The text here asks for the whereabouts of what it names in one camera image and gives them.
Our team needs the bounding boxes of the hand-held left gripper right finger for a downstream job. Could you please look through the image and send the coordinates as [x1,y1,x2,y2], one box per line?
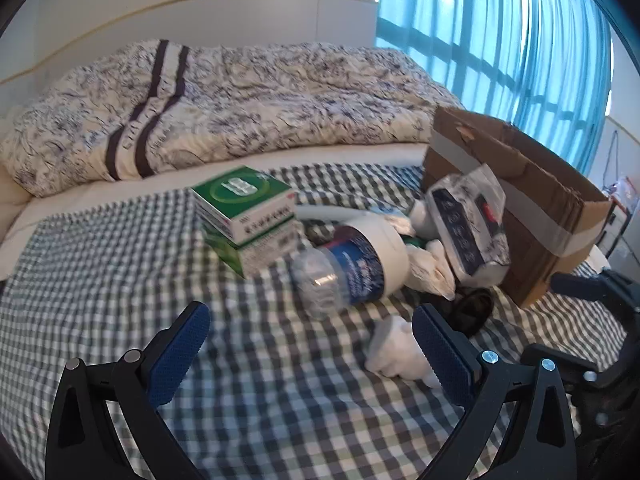
[412,304,578,480]

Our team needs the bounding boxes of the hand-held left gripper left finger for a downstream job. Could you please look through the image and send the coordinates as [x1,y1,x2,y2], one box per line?
[45,301,211,480]

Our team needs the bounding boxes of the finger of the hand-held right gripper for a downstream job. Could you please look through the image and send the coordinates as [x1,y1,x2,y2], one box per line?
[550,269,640,307]
[520,344,621,396]

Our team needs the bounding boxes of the brown cardboard box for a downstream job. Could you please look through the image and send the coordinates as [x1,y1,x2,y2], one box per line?
[421,105,615,309]

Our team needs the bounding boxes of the floral tissue pack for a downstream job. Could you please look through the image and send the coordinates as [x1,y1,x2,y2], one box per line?
[427,162,511,286]

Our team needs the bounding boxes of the green white medicine box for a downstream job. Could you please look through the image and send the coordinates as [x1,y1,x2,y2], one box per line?
[191,166,298,243]
[205,220,303,280]

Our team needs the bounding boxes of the crumpled white tissue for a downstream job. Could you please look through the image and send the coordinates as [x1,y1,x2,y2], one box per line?
[405,239,457,302]
[365,315,442,389]

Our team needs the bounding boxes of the black cloth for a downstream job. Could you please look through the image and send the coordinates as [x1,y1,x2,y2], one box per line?
[444,287,496,338]

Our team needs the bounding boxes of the checked blanket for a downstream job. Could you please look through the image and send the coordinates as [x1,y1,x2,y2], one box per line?
[0,162,640,480]

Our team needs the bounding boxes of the white plastic container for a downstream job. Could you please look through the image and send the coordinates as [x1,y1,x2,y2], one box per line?
[295,204,412,295]

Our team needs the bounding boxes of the clear plastic water bottle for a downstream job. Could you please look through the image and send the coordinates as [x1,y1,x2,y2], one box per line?
[289,227,396,321]

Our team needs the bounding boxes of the white bed sheet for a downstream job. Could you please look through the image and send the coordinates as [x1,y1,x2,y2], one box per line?
[0,142,428,281]

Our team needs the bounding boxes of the floral duvet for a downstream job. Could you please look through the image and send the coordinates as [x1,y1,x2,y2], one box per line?
[0,39,466,198]

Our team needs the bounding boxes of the turquoise curtain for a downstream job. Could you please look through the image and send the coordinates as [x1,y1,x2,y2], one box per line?
[375,0,614,177]

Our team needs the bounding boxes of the white headboard gold trim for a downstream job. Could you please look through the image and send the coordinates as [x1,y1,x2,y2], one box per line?
[0,0,379,126]

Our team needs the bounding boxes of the black wall cable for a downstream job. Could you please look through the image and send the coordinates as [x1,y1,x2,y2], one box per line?
[606,130,622,193]

